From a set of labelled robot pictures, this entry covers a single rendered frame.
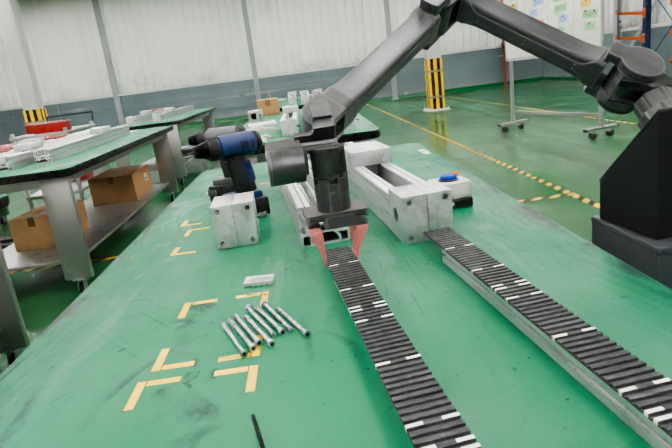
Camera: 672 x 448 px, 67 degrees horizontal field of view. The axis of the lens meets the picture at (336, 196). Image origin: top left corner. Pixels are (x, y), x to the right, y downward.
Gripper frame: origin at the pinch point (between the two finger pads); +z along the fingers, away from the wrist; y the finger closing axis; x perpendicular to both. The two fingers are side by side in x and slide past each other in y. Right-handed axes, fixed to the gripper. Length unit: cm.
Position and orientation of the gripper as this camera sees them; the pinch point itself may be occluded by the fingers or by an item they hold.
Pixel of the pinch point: (340, 259)
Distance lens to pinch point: 87.0
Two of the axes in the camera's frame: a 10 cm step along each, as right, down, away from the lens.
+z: 1.2, 9.6, 2.5
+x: 1.7, 2.2, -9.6
